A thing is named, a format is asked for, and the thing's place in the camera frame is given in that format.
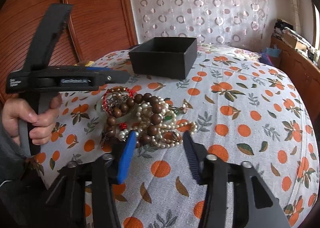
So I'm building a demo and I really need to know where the floral quilt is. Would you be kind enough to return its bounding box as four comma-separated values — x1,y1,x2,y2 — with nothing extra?
197,43,261,62

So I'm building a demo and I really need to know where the wooden side cabinet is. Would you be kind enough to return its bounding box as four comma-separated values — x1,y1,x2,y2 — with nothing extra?
269,35,320,124

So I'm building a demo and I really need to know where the pale jade bangle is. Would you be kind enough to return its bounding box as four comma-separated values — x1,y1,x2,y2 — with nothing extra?
96,93,138,124

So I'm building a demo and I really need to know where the grey sleeve forearm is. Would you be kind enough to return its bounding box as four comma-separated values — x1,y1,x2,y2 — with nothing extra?
1,125,47,227

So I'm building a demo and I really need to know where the yellow striped plush toy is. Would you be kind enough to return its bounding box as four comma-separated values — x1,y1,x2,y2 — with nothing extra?
75,60,94,67

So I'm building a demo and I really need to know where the dark blue blanket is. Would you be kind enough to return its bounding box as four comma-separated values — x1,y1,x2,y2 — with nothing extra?
259,52,274,66

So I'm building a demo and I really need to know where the window with brown frame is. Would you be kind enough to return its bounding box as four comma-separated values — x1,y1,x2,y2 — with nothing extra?
312,3,320,50

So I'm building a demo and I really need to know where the sheer circle pattern curtain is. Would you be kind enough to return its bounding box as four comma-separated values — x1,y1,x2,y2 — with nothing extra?
131,0,269,51

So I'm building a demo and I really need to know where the person's left hand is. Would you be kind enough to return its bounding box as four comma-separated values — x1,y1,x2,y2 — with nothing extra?
2,95,62,145

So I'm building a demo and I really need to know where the orange print bed sheet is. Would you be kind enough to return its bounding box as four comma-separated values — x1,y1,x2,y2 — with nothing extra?
31,51,319,227

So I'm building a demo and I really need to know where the pile of clothes and papers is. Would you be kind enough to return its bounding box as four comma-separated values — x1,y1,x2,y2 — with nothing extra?
272,19,311,52

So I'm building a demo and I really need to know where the red cord bracelet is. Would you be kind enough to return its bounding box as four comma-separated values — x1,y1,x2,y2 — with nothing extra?
101,86,137,116

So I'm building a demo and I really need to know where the red-brown wooden wardrobe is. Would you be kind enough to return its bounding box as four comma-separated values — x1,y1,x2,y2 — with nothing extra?
0,0,139,104

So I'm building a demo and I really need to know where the white pearl necklace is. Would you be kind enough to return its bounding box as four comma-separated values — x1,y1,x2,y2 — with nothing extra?
117,96,198,149

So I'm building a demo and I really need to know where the brown wooden bead bracelet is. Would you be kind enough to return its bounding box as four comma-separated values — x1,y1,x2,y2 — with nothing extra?
105,92,164,146

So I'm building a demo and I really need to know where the black square jewelry box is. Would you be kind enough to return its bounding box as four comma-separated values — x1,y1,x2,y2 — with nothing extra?
129,37,197,80

